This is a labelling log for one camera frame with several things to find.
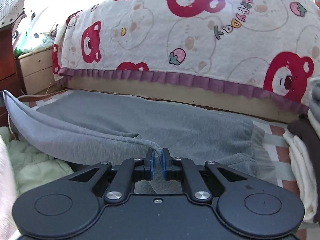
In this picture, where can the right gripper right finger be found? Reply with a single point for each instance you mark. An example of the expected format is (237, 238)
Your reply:
(201, 183)

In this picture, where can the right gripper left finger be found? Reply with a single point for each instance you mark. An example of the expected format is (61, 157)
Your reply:
(114, 183)

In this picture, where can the grey sweatpants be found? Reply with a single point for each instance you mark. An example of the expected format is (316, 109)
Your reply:
(140, 129)

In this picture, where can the checkered bed sheet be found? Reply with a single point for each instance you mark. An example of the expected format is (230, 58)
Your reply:
(277, 149)

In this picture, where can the light green garment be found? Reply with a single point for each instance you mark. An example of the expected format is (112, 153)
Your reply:
(31, 167)

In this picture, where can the dark brown folded garment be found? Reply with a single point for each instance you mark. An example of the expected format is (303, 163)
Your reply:
(303, 129)

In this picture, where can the beige wooden nightstand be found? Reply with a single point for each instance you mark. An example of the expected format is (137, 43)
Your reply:
(35, 72)

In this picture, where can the beige folded garment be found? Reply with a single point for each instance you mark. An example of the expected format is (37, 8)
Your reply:
(314, 123)

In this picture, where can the dark grey folded garment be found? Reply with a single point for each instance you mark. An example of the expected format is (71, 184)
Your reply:
(314, 99)

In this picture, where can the red-brown wooden cabinet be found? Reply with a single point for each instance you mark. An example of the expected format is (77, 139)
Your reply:
(9, 78)

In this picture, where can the bear print headboard cover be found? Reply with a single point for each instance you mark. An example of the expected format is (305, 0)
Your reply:
(254, 48)

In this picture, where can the patterned pillow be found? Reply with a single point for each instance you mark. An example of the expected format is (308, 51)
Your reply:
(10, 10)

